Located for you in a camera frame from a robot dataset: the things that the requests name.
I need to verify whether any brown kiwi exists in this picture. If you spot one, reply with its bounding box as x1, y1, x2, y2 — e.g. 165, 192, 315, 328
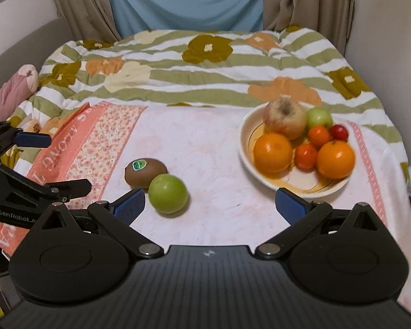
124, 158, 168, 190

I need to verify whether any beige headboard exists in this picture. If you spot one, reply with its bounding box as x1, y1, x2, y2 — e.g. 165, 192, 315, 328
0, 17, 71, 108

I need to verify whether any cartoon duck plate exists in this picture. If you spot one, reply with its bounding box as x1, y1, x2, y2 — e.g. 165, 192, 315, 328
239, 104, 355, 198

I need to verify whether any beige curtain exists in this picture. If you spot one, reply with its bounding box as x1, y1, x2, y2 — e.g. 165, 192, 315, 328
46, 0, 121, 42
261, 0, 356, 57

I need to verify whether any blue cloth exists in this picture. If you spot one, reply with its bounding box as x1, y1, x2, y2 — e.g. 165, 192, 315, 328
104, 0, 264, 38

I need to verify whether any orange-red tomato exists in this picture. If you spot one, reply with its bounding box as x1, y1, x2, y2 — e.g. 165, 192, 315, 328
295, 143, 318, 171

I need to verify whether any orange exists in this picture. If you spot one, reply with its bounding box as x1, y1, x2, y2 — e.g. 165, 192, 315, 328
253, 132, 293, 174
316, 140, 356, 179

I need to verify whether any red apple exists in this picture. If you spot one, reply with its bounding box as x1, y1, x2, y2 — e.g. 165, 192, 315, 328
263, 97, 308, 141

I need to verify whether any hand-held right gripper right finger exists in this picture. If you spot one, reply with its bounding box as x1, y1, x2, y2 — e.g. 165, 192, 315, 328
255, 188, 379, 258

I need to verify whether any striped floral blanket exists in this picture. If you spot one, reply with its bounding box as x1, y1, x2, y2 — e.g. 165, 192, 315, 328
5, 25, 410, 186

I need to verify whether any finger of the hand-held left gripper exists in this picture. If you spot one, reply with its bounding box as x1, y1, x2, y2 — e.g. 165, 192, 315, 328
0, 165, 92, 204
0, 121, 53, 155

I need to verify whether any small tangerine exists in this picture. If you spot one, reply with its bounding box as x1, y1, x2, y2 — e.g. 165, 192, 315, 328
307, 125, 330, 149

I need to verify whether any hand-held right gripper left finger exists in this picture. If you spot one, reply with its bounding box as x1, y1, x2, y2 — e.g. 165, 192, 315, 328
31, 188, 165, 258

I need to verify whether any pink printed towel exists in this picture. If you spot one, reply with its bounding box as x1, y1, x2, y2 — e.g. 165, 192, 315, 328
0, 100, 411, 316

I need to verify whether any small green apple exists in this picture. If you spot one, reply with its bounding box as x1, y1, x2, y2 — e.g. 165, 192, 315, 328
306, 107, 333, 131

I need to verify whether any large green apple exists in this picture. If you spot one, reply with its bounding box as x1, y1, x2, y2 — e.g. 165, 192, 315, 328
148, 174, 188, 215

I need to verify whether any pink plush toy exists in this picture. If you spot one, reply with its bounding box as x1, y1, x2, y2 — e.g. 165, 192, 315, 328
0, 63, 39, 124

